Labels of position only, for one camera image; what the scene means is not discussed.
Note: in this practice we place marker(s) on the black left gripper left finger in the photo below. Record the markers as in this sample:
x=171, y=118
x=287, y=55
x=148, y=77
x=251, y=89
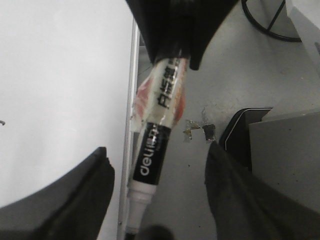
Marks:
x=71, y=208

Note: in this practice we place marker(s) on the black white whiteboard marker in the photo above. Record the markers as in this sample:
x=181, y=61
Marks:
x=157, y=108

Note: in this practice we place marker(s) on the white whiteboard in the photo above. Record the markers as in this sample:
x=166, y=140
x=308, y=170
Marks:
x=64, y=87

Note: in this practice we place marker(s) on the torn tape residue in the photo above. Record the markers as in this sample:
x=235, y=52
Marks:
x=206, y=125

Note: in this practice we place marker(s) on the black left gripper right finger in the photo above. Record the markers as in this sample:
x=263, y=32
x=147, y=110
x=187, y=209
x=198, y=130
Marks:
x=245, y=208

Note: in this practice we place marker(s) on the black marker holder tray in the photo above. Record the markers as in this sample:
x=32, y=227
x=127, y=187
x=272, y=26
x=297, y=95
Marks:
x=235, y=139

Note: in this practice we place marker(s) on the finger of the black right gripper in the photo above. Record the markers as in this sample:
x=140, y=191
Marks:
x=161, y=26
x=208, y=15

